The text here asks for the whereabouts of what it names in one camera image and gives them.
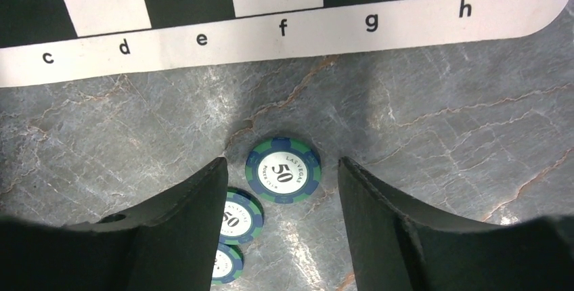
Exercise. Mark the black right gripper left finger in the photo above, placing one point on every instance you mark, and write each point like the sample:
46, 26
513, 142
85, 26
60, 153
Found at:
167, 242

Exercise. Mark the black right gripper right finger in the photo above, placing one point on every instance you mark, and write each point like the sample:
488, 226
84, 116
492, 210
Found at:
398, 242

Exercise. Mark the green 50 chip lower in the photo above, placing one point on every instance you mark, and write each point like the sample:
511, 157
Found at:
243, 218

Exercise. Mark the green 50 chip middle right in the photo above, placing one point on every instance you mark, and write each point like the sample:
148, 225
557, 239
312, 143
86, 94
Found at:
283, 170

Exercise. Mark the black white chessboard mat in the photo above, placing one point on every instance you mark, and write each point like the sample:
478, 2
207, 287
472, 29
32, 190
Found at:
51, 41

